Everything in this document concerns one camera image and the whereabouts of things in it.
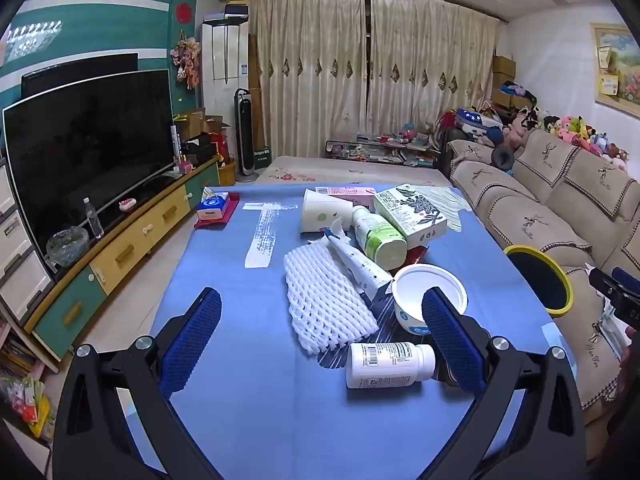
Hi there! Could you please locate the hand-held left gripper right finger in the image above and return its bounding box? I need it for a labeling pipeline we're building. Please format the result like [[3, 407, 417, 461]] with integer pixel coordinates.
[[421, 287, 586, 480]]

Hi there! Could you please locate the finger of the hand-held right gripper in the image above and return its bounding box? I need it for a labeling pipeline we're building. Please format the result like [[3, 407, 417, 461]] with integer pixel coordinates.
[[587, 266, 640, 307]]

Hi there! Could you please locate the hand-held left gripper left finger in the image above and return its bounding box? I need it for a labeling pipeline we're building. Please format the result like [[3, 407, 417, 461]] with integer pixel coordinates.
[[52, 287, 223, 480]]

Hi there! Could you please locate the white pill bottle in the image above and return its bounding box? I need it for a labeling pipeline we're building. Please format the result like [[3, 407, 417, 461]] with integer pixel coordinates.
[[346, 341, 437, 390]]

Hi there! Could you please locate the white plastic bowl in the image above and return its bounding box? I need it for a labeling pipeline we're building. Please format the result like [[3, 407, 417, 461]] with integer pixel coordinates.
[[390, 263, 469, 336]]

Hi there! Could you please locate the black yellow rim trash bin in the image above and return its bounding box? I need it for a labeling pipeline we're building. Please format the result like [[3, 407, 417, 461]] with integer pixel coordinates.
[[502, 245, 576, 317]]

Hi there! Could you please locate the white blue toothpaste tube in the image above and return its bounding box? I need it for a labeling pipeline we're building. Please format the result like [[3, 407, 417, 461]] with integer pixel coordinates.
[[320, 227, 396, 306]]

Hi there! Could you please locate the green label drink bottle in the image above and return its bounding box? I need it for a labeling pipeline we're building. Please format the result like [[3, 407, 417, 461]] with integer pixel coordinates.
[[350, 205, 409, 268]]

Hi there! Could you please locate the white foam fruit net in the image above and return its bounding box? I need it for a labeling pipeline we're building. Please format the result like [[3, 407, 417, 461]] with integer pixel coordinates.
[[283, 240, 381, 357]]

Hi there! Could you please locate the green white leaf print carton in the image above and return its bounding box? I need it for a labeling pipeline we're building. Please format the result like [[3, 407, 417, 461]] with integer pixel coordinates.
[[373, 185, 448, 251]]

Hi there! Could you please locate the pink paper box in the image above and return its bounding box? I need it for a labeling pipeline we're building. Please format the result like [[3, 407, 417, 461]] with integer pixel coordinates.
[[315, 185, 378, 211]]

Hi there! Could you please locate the white paper cup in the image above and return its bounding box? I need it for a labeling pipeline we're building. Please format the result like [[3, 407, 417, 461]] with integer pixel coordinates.
[[300, 188, 357, 235]]

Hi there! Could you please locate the person's right hand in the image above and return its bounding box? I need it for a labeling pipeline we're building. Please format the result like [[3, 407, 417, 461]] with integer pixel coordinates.
[[620, 329, 640, 368]]

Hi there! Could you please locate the clear document bag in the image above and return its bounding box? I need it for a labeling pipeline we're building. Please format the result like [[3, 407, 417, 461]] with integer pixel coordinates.
[[595, 300, 628, 361]]

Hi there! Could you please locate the blue star print tablecloth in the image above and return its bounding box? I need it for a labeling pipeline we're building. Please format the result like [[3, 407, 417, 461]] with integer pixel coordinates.
[[122, 182, 578, 480]]

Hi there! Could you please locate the beige sofa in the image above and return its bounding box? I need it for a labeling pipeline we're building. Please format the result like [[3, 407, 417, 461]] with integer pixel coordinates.
[[440, 127, 640, 461]]

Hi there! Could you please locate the green yellow television cabinet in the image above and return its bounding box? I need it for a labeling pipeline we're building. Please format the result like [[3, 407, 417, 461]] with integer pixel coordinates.
[[25, 155, 223, 373]]

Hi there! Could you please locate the red tray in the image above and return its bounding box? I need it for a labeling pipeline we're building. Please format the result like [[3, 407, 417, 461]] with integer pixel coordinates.
[[192, 191, 242, 231]]

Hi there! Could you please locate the blue tissue box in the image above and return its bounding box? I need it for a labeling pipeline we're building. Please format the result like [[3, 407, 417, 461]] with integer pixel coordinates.
[[196, 192, 231, 221]]

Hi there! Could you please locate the glass ashtray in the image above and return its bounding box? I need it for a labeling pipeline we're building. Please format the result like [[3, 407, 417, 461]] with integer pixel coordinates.
[[46, 226, 90, 267]]

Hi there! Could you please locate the clear water bottle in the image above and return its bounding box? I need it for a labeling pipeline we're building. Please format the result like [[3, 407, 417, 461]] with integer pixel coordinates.
[[82, 197, 105, 240]]

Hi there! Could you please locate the row of plush toys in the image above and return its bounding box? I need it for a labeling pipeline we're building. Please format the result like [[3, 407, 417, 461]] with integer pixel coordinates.
[[480, 102, 633, 173]]

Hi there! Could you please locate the dark grey neck pillow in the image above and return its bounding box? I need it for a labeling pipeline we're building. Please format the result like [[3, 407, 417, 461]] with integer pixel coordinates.
[[490, 145, 516, 170]]

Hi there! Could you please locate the pile of colourful books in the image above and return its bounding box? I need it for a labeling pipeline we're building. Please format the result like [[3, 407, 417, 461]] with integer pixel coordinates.
[[0, 330, 56, 441]]

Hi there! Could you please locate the white drawer unit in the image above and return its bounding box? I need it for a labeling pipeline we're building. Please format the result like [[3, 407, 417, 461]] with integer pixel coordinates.
[[0, 157, 55, 323]]

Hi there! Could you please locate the floral floor mat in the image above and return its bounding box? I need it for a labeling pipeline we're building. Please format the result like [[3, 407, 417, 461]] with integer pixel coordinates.
[[252, 155, 453, 188]]

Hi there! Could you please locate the cluttered glass coffee table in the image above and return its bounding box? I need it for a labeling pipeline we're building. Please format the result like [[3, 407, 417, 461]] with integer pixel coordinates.
[[325, 132, 446, 166]]

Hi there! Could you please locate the black tower fan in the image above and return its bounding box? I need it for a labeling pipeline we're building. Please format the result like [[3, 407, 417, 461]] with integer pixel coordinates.
[[234, 88, 261, 183]]

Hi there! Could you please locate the blue star print cushion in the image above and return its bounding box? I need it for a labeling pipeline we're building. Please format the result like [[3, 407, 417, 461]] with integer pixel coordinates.
[[452, 107, 486, 136]]

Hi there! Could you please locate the framed flower painting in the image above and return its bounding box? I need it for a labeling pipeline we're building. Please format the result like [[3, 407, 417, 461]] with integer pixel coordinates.
[[590, 22, 640, 116]]

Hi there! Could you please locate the open cardboard box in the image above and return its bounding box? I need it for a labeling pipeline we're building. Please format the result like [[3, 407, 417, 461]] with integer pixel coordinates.
[[175, 109, 231, 141]]

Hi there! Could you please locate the large black television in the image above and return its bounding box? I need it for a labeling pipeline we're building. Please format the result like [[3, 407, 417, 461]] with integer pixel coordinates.
[[2, 69, 176, 273]]

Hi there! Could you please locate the hanging flower decoration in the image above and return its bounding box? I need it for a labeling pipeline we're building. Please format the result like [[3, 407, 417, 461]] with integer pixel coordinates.
[[170, 32, 202, 91]]

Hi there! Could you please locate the beige patterned curtain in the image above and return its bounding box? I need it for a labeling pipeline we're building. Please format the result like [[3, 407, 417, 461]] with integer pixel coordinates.
[[247, 0, 370, 158], [367, 0, 501, 133]]

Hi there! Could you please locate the white standing air conditioner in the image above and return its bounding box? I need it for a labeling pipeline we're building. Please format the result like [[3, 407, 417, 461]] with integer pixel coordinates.
[[201, 15, 251, 181]]

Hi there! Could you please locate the black monitor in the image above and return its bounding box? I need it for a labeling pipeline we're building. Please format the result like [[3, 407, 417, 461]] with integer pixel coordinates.
[[20, 52, 139, 101]]

